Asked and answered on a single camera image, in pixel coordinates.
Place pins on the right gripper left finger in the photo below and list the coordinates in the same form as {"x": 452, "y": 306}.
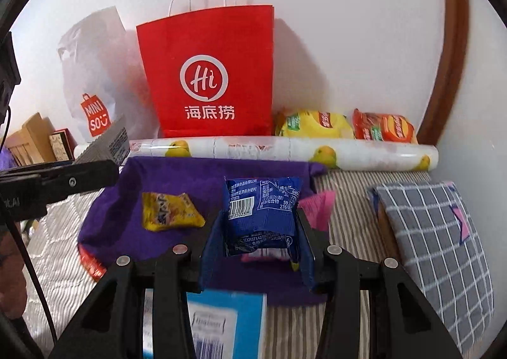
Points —
{"x": 109, "y": 323}

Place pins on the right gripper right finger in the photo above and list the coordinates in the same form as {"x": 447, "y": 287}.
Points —
{"x": 402, "y": 323}

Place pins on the red snack packet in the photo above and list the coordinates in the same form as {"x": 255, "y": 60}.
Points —
{"x": 90, "y": 263}

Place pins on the yellow snack packet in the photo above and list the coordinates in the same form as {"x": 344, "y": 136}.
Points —
{"x": 163, "y": 212}

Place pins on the magenta snack bag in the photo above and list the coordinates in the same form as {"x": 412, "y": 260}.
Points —
{"x": 317, "y": 208}

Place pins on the blue snack packet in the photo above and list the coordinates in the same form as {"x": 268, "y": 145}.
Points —
{"x": 260, "y": 214}

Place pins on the person left hand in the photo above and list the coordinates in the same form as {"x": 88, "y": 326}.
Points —
{"x": 13, "y": 285}

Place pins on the patterned book box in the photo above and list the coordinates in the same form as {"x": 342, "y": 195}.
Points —
{"x": 63, "y": 145}

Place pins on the striped mattress pad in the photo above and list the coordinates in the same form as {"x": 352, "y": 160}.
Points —
{"x": 109, "y": 322}

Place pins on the grey checked folded cloth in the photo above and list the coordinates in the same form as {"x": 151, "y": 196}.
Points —
{"x": 440, "y": 249}

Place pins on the purple towel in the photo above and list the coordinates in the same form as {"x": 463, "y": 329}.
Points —
{"x": 113, "y": 226}

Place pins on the blue tissue box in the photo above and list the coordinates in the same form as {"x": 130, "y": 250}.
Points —
{"x": 227, "y": 324}

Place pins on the white Miniso plastic bag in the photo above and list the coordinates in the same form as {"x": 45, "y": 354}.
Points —
{"x": 104, "y": 78}

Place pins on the lemon print paper roll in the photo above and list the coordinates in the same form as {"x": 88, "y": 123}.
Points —
{"x": 335, "y": 153}

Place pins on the orange chips bag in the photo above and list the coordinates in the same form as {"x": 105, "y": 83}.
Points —
{"x": 383, "y": 127}

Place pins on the red Haidilao paper bag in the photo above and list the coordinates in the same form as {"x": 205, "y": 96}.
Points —
{"x": 210, "y": 72}

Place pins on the yellow chips bag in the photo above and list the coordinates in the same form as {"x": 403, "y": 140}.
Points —
{"x": 312, "y": 124}

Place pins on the brown wooden door frame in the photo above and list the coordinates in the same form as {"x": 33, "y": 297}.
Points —
{"x": 449, "y": 71}

